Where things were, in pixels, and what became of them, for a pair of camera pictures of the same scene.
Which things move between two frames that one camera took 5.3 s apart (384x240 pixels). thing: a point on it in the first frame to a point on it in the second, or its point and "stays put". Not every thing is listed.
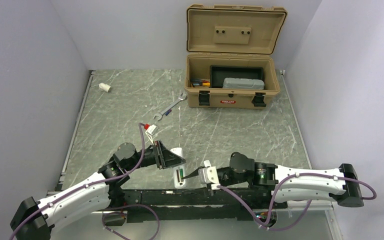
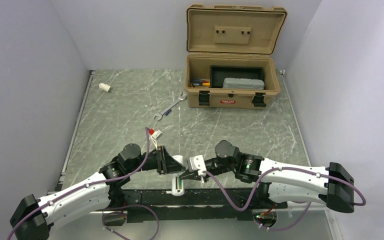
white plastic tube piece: [105, 87] stays put
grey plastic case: [242, 83] stays put
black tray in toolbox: [218, 73] stays put
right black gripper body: [228, 179] to [215, 167]
